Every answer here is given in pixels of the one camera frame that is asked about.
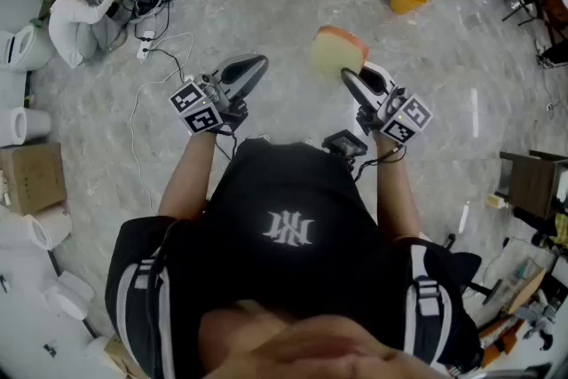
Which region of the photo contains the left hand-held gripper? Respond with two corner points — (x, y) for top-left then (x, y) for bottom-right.
(169, 53), (271, 137)

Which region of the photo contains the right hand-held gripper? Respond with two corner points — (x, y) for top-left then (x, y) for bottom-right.
(340, 61), (434, 146)

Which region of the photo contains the bread slice with brown crust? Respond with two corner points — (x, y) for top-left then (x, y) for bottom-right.
(308, 25), (370, 79)

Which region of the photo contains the person's right forearm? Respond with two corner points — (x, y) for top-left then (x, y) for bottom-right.
(372, 132), (422, 243)

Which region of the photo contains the person's left forearm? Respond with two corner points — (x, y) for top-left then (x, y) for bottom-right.
(158, 130), (217, 221)

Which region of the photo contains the black waist-mounted device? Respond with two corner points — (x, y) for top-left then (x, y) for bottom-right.
(321, 130), (369, 160)

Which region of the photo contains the white power strip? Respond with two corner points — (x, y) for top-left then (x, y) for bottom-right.
(136, 29), (156, 61)

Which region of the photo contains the person's black shirt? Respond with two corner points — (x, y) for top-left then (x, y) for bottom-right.
(105, 137), (483, 379)

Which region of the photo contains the dark wooden stool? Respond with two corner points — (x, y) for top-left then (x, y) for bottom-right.
(494, 149), (568, 221)

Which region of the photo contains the white foam roll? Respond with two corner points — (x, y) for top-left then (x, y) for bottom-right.
(0, 106), (52, 147)
(0, 202), (75, 252)

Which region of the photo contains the large cardboard box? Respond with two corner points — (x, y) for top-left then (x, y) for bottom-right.
(0, 141), (67, 217)

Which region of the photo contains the yellow checked cloth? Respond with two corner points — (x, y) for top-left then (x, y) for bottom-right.
(549, 212), (568, 249)

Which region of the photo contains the light wooden board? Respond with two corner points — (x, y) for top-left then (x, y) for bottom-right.
(505, 268), (549, 316)

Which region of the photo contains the person's face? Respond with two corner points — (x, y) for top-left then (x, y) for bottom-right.
(197, 299), (449, 379)

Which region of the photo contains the white foam block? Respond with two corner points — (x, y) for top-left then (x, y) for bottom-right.
(42, 270), (97, 323)

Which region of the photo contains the orange box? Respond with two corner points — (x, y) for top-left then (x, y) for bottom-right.
(478, 314), (520, 369)

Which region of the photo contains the small cardboard box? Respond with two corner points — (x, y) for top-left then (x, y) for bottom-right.
(104, 335), (143, 379)

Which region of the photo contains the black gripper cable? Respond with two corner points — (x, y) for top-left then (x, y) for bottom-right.
(352, 143), (407, 183)

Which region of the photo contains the long white cable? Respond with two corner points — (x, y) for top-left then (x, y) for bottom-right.
(127, 30), (196, 217)

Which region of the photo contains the white backpack strap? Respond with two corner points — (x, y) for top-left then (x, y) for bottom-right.
(410, 243), (447, 319)
(131, 257), (156, 292)

